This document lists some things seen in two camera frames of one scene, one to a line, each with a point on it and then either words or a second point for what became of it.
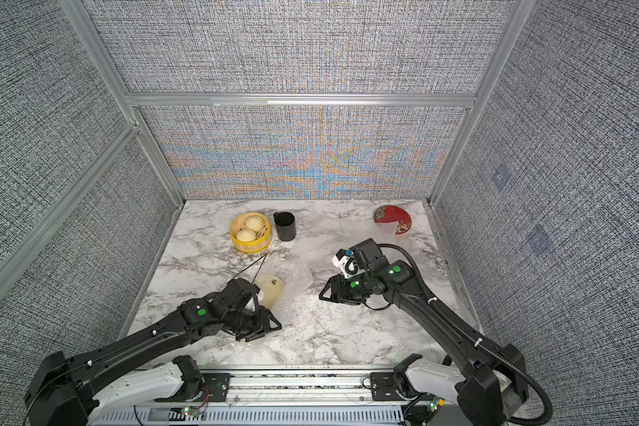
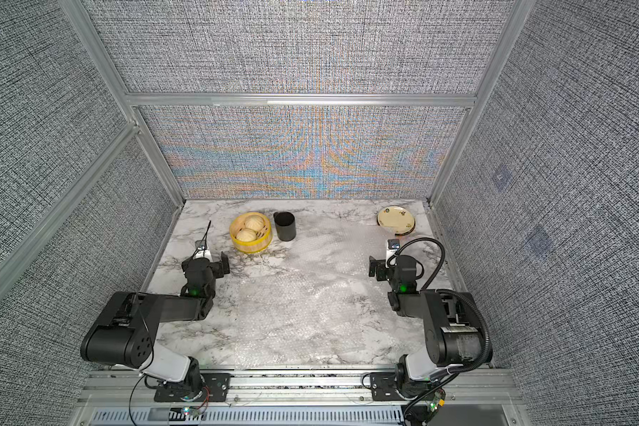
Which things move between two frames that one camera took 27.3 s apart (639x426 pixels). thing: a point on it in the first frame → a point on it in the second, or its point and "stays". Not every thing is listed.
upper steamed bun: x=254 y=222 stays
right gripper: x=339 y=291 → x=382 y=266
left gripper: x=264 y=323 → x=219 y=269
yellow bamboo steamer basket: x=251 y=232 stays
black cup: x=286 y=225 stays
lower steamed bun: x=246 y=235 stays
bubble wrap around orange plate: x=319 y=237 stays
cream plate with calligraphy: x=272 y=286 → x=397 y=219
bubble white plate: x=294 y=274 → x=311 y=319
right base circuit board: x=436 y=402 stays
